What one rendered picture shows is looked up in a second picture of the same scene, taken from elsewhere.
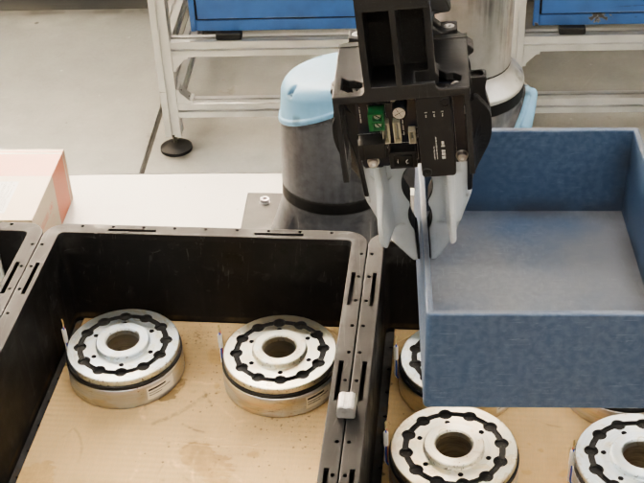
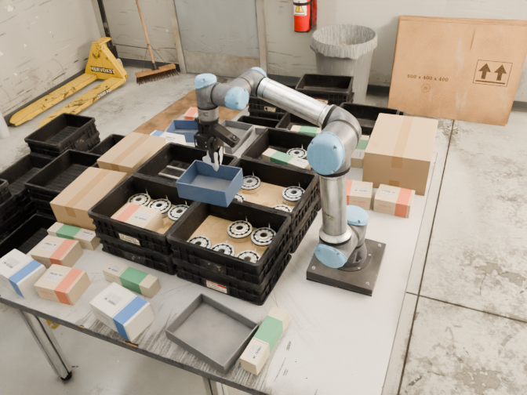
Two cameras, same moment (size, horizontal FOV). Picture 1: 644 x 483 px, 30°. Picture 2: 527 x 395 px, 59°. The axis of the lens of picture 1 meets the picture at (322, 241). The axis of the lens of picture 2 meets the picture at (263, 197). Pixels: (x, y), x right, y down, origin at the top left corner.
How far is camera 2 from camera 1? 1.98 m
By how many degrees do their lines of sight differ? 83
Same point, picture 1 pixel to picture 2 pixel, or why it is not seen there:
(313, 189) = not seen: hidden behind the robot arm
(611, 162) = (227, 194)
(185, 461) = (264, 202)
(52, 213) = (389, 208)
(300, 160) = not seen: hidden behind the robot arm
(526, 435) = (244, 247)
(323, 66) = (357, 211)
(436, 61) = (203, 135)
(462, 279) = (220, 183)
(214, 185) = (408, 246)
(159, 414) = (278, 201)
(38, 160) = (405, 201)
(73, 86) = not seen: outside the picture
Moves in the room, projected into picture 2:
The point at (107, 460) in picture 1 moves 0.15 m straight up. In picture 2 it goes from (270, 193) to (268, 166)
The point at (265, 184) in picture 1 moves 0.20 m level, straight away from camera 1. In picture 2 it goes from (405, 258) to (457, 265)
